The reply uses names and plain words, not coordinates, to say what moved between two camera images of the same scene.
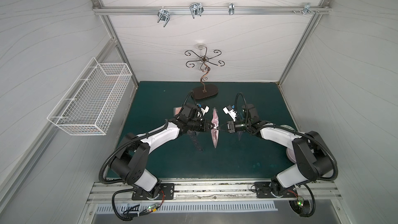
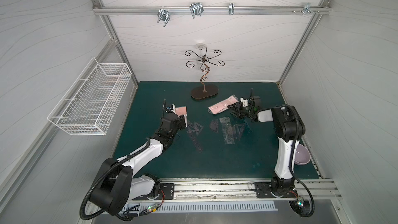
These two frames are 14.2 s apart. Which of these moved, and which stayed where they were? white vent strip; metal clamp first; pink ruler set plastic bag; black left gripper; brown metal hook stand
Moved: black left gripper
Stayed: metal clamp first; pink ruler set plastic bag; white vent strip; brown metal hook stand
